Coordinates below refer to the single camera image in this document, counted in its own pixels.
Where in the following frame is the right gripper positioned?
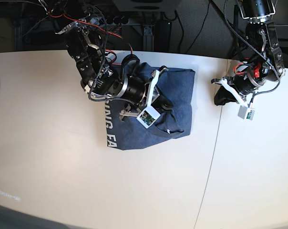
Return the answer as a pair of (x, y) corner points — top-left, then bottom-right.
(115, 75), (173, 111)

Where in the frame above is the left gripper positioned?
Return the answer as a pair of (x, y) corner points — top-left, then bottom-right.
(214, 73), (261, 106)

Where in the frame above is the blue grey T-shirt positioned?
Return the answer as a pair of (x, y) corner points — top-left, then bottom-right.
(104, 63), (195, 150)

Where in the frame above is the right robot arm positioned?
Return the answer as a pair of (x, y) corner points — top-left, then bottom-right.
(39, 0), (173, 112)

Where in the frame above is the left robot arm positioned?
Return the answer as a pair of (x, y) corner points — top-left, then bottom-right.
(211, 0), (285, 106)

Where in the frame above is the black power adapter brick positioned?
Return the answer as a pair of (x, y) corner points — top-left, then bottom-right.
(154, 20), (172, 52)

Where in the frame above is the white power strip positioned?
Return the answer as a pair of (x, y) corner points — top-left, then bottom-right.
(89, 17), (130, 27)

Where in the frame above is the aluminium table frame post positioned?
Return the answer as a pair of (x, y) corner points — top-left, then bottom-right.
(131, 11), (157, 52)

